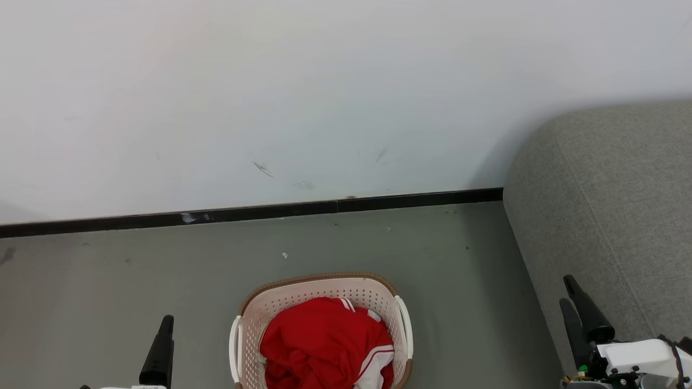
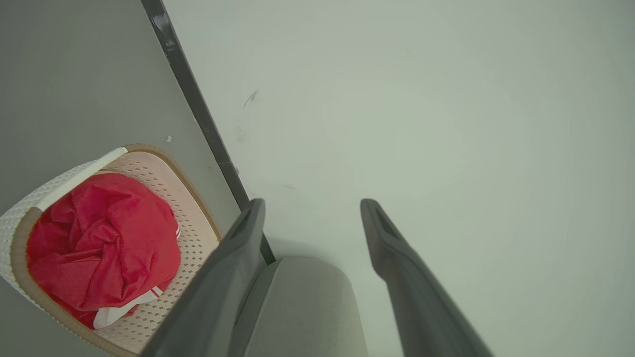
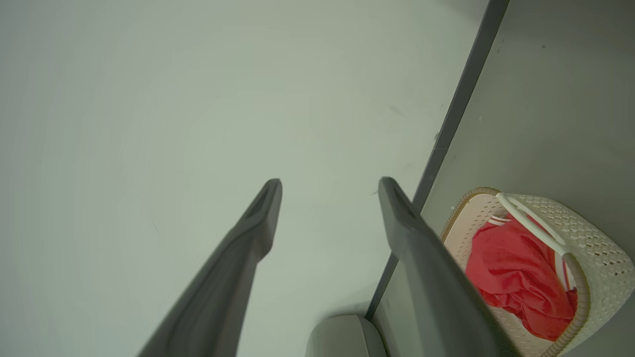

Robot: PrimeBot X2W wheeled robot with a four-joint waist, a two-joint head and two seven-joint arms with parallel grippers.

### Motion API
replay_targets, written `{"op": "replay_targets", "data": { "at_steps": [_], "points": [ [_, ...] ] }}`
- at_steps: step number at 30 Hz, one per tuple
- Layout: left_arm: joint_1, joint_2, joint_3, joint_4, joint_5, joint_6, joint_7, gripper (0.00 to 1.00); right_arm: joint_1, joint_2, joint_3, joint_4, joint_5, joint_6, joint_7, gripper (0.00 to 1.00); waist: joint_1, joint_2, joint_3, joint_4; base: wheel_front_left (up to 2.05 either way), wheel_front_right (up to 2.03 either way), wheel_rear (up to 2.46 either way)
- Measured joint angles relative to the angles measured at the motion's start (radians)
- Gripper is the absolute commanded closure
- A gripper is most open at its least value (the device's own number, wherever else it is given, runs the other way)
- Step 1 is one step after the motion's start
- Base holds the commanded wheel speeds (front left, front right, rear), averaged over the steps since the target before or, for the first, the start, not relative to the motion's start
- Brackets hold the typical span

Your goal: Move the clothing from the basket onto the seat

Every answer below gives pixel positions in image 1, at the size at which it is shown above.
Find red and white shirt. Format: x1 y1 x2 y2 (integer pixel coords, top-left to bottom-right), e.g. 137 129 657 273
259 297 395 389

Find beige perforated laundry basket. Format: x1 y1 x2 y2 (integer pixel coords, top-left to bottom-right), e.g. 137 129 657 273
229 272 415 389

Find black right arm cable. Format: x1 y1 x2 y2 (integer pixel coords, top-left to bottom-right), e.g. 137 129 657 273
656 334 692 380

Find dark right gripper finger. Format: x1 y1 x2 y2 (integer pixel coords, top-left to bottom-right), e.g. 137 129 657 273
559 298 594 370
563 274 616 345

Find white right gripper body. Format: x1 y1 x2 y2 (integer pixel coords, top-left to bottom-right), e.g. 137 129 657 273
561 338 692 389

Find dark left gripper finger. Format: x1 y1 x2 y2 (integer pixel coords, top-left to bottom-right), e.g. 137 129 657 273
139 315 175 387

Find black wall baseboard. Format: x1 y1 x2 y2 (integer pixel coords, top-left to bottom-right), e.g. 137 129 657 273
0 187 504 239

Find grey fabric sofa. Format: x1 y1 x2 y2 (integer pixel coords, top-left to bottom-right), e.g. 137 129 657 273
502 99 692 377

